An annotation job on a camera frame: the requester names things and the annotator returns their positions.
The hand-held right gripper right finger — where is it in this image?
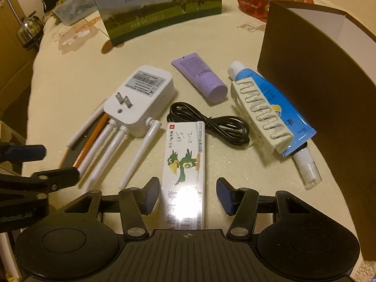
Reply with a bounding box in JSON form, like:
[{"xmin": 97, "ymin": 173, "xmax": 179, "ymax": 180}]
[{"xmin": 216, "ymin": 178, "xmax": 318, "ymax": 239}]

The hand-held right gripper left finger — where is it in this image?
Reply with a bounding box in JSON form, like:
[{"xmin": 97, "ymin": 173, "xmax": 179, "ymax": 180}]
[{"xmin": 54, "ymin": 176, "xmax": 161, "ymax": 239}]

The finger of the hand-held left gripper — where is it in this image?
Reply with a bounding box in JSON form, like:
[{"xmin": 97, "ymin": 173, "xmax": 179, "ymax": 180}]
[
  {"xmin": 0, "ymin": 167, "xmax": 80, "ymax": 195},
  {"xmin": 0, "ymin": 142, "xmax": 47, "ymax": 163}
]

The medicine box with green bird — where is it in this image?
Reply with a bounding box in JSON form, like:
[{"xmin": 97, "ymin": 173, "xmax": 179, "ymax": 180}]
[{"xmin": 157, "ymin": 121, "xmax": 206, "ymax": 231}]

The orange utility knife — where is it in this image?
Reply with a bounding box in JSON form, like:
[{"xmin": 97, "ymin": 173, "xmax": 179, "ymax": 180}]
[{"xmin": 60, "ymin": 113, "xmax": 110, "ymax": 171}]

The black cable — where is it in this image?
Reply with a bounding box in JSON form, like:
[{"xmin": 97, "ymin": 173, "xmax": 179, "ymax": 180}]
[{"xmin": 166, "ymin": 102, "xmax": 251, "ymax": 149}]

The white plastic clip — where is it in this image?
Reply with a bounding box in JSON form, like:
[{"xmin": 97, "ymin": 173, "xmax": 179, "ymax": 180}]
[{"xmin": 230, "ymin": 76, "xmax": 294, "ymax": 155}]

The white wifi repeater with antennas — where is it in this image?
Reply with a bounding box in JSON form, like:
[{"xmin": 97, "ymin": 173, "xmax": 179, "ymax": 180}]
[{"xmin": 67, "ymin": 65, "xmax": 177, "ymax": 190}]

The blue toothpaste tube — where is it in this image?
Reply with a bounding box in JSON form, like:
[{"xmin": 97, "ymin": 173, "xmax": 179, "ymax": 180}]
[{"xmin": 227, "ymin": 61, "xmax": 317, "ymax": 157}]

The white cardboard box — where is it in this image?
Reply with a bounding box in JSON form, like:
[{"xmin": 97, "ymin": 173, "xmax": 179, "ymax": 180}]
[{"xmin": 257, "ymin": 0, "xmax": 376, "ymax": 262}]

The small white tube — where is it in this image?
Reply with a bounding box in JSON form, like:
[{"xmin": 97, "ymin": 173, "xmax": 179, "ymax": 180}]
[{"xmin": 291, "ymin": 147, "xmax": 321, "ymax": 190}]

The wooden cabinet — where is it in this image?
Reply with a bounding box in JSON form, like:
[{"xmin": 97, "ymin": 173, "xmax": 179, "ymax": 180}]
[{"xmin": 0, "ymin": 0, "xmax": 39, "ymax": 115}]

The purple cream tube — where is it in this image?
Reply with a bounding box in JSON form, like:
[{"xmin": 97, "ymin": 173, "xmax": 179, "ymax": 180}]
[{"xmin": 171, "ymin": 53, "xmax": 228, "ymax": 104}]

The metal kettle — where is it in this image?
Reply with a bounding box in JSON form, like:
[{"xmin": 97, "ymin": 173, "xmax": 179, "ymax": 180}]
[{"xmin": 16, "ymin": 12, "xmax": 44, "ymax": 49}]

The milk carton with cow print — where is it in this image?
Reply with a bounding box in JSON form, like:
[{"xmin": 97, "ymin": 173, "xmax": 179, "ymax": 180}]
[{"xmin": 88, "ymin": 0, "xmax": 223, "ymax": 47}]

